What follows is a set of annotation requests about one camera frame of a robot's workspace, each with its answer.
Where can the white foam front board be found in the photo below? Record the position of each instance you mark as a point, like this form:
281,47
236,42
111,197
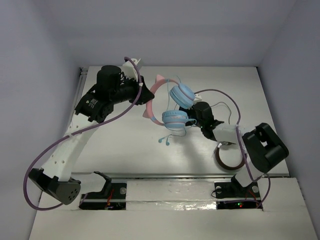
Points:
247,224

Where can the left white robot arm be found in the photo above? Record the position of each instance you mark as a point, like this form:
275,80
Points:
51,171

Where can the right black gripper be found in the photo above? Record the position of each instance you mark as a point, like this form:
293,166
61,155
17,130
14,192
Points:
188,110

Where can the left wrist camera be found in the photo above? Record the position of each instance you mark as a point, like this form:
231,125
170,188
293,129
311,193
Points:
129,69

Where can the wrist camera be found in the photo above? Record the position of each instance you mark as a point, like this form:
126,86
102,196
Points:
197,98
129,69

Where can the pink blue cat-ear headphones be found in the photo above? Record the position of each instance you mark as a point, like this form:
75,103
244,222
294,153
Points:
178,95

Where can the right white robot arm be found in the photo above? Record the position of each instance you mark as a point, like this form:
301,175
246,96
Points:
262,148

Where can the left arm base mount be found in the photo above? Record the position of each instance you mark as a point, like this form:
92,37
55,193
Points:
111,197

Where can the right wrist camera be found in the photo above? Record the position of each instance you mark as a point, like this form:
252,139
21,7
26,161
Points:
197,98

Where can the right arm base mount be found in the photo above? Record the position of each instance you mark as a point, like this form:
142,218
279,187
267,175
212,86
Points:
231,195

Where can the brown silver headphones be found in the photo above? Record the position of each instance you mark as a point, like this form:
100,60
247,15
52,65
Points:
228,156

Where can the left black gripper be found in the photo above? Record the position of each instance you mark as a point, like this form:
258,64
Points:
139,92

